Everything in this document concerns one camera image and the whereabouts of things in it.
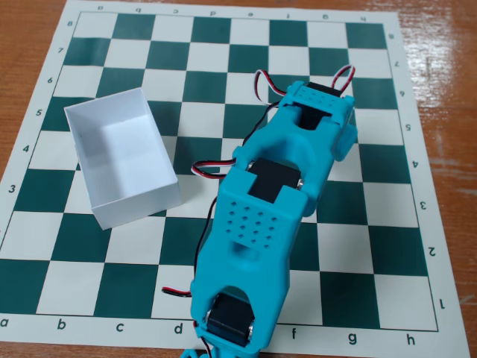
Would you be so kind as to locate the white open cardboard box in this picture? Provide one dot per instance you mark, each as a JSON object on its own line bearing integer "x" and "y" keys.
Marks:
{"x": 126, "y": 149}

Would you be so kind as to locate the turquoise robot arm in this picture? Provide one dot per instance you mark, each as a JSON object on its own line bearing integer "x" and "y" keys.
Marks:
{"x": 257, "y": 238}

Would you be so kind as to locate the green white chessboard mat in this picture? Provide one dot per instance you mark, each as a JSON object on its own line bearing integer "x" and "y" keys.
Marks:
{"x": 372, "y": 238}

